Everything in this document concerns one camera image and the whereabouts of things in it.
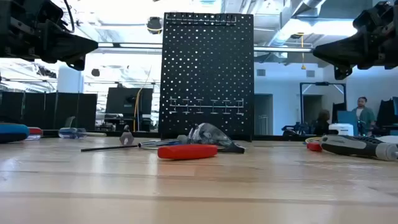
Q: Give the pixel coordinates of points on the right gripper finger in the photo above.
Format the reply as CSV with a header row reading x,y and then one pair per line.
x,y
342,72
345,51

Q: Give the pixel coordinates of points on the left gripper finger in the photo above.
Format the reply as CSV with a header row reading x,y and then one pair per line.
x,y
77,64
68,43

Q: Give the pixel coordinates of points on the black perforated pegboard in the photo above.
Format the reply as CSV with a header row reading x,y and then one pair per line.
x,y
205,62

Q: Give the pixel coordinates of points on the clear safety glasses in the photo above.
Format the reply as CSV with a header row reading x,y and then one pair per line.
x,y
208,133

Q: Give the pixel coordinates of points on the white round column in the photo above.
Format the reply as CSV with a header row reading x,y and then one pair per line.
x,y
70,79

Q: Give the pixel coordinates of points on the blue screen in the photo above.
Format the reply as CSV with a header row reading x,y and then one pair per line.
x,y
346,117

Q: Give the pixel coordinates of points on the person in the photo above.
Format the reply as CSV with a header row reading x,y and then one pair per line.
x,y
323,124
365,115

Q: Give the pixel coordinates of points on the black partition screen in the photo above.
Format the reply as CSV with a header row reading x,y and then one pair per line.
x,y
46,109

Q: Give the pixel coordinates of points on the white box device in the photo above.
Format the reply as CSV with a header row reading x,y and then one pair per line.
x,y
340,129

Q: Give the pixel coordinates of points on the grey office chair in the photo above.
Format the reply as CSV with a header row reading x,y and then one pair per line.
x,y
70,122

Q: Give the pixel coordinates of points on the black monitor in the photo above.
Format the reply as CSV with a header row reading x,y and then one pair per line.
x,y
124,99
387,113

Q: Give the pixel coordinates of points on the grey door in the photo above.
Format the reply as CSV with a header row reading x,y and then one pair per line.
x,y
263,113

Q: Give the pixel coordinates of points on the metal multi-hook tool rack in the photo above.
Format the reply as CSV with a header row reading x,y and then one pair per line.
x,y
199,22

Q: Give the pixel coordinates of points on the black tubular rig frame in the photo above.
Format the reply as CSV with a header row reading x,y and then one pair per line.
x,y
321,83

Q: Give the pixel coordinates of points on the grey wall vent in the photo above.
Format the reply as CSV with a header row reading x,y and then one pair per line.
x,y
310,73
261,72

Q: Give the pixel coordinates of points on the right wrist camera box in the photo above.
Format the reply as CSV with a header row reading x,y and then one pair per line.
x,y
373,17

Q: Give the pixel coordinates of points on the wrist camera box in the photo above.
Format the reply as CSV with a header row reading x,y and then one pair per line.
x,y
46,11
373,17

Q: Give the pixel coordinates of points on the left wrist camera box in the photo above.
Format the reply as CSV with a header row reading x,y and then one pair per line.
x,y
46,11

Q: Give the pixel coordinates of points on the black dome camera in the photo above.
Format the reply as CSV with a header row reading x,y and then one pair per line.
x,y
154,25

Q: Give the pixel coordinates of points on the black aluminium rig frame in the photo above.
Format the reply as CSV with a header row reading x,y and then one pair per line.
x,y
149,134

